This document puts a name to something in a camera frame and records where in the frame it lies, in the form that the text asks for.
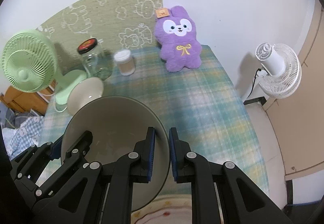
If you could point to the green patterned board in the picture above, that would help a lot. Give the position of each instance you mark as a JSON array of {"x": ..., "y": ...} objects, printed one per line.
[{"x": 108, "y": 11}]

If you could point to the blue checkered blanket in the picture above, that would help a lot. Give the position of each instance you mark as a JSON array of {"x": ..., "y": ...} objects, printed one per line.
[{"x": 22, "y": 133}]

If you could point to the plaid green tablecloth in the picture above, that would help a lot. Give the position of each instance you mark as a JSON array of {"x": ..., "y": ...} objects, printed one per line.
[{"x": 202, "y": 112}]

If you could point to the wooden headboard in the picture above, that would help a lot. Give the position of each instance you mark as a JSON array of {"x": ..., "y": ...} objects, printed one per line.
[{"x": 20, "y": 102}]

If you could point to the glass jar with dark lid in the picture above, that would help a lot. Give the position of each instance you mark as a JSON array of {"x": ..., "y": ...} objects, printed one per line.
[{"x": 95, "y": 62}]

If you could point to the white clip fan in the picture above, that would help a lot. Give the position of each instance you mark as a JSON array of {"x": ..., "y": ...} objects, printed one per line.
[{"x": 278, "y": 72}]

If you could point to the beige floral ceramic bowl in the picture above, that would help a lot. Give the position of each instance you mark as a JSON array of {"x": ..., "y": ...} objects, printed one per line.
[
  {"x": 114, "y": 117},
  {"x": 86, "y": 92}
]

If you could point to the grey cloth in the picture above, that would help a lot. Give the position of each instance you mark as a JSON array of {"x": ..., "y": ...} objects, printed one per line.
[{"x": 10, "y": 115}]

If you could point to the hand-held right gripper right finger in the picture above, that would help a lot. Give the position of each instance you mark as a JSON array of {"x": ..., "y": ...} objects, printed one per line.
[{"x": 177, "y": 160}]

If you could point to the cotton swab container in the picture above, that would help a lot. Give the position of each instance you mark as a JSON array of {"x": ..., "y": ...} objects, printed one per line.
[{"x": 124, "y": 63}]

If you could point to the green desk fan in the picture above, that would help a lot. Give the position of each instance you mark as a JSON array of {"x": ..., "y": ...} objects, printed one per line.
[{"x": 27, "y": 62}]

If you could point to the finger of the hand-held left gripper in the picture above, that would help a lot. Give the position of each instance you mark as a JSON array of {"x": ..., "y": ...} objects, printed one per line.
[
  {"x": 78, "y": 145},
  {"x": 56, "y": 150}
]

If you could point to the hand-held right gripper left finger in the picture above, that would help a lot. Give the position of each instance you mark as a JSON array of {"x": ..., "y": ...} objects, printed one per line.
[{"x": 143, "y": 160}]

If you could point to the purple plush bunny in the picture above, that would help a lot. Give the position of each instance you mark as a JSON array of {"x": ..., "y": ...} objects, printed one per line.
[{"x": 181, "y": 44}]

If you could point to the large yellow flower plate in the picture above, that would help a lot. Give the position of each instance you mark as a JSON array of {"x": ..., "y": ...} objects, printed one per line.
[{"x": 151, "y": 200}]

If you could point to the white plate with red pattern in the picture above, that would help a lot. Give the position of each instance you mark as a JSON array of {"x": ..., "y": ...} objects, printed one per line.
[{"x": 164, "y": 215}]

